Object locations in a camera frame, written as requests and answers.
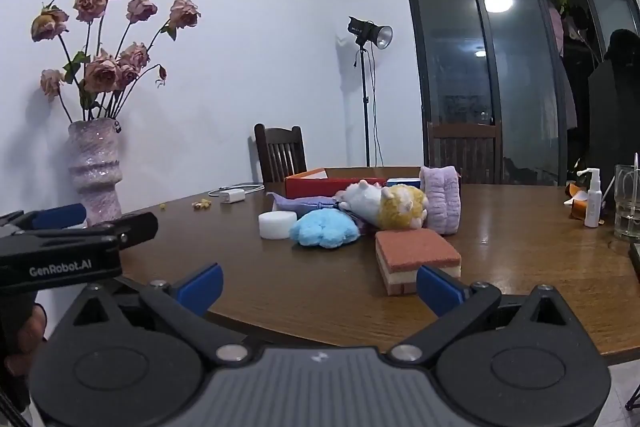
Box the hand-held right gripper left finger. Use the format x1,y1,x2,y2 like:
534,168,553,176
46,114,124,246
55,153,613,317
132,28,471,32
60,263,251,363

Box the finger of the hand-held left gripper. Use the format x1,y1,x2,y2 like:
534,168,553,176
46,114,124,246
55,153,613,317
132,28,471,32
0,203,88,239
75,212,160,254

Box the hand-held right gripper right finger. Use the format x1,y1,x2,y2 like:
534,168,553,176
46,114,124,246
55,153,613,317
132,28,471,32
385,264,586,365

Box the brick red sponge block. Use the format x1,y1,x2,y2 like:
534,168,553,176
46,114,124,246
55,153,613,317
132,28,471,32
375,228,462,297

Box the yellow plush toy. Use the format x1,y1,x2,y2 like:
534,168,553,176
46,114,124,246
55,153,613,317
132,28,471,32
376,185,429,232

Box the white round sponge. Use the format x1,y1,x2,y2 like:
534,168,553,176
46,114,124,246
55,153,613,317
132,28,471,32
258,210,298,241

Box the lavender cloth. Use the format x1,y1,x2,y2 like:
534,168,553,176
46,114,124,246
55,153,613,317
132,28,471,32
266,192,346,220

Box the red and orange cardboard box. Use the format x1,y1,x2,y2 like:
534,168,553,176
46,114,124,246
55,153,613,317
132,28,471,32
285,166,463,200

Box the person's left hand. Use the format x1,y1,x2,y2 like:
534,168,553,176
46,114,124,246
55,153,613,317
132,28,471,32
4,302,49,376

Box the pink textured ceramic vase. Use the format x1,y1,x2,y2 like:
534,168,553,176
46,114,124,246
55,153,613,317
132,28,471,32
67,118,124,228

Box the purple fluffy headband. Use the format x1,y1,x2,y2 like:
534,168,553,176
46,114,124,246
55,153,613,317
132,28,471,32
419,165,462,235

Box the white plush toy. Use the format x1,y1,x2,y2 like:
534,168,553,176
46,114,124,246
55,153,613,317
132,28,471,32
334,179,386,228

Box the blue fluffy plush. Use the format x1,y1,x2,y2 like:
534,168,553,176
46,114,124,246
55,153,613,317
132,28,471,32
290,209,361,250

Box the dark wooden chair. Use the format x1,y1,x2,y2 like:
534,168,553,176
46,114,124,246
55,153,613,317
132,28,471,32
254,123,308,184
427,122,502,185

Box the bunch of dried pink roses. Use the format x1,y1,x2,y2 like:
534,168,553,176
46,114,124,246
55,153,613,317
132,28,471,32
31,0,202,122

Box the orange curled strip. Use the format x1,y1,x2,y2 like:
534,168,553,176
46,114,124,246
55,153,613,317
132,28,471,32
565,182,588,220

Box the white spray bottle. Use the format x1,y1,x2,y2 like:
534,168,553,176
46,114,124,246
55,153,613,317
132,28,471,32
576,168,603,228

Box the black framed sliding glass door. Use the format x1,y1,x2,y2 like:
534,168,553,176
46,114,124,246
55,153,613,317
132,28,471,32
404,0,640,186

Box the hanging clothes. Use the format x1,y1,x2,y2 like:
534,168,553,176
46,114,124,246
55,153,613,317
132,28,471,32
547,0,608,132

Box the black tripod stand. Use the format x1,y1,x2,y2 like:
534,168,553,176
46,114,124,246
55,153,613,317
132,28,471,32
347,16,394,168

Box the black fuzzy item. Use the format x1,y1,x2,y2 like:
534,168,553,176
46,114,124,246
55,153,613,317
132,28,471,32
604,28,640,62

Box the white cable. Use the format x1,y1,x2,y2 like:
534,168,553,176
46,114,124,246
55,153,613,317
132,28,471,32
208,183,265,198

